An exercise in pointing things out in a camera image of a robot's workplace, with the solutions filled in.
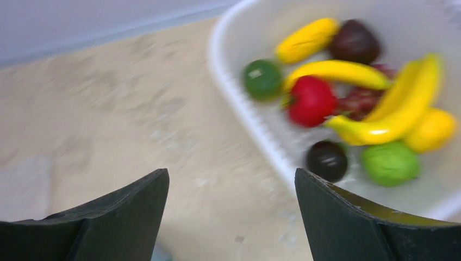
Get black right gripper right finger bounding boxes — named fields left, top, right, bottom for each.
left=295, top=169, right=460, bottom=260

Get yellow fake corn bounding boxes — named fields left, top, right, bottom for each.
left=275, top=17, right=340, bottom=64

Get fake red grapes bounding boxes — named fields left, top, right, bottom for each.
left=334, top=86, right=385, bottom=121

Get yellow fake banana bunch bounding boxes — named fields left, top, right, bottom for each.
left=325, top=53, right=444, bottom=146

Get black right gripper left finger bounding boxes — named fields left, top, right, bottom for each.
left=1, top=169, right=170, bottom=260

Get dark fake plum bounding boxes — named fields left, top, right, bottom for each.
left=305, top=140, right=349, bottom=183

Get dark maroon fake fruit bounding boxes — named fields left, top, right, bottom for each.
left=328, top=19, right=382, bottom=65

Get yellow fake lemon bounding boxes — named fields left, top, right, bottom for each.
left=402, top=108, right=458, bottom=154

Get light green fake lime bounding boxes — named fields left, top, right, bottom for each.
left=360, top=141, right=421, bottom=187

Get dark green fake avocado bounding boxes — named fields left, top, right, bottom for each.
left=242, top=59, right=283, bottom=102

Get red fake apple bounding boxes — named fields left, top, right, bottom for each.
left=287, top=76, right=338, bottom=128

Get yellow fake banana in basket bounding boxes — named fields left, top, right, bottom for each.
left=283, top=60, right=391, bottom=93

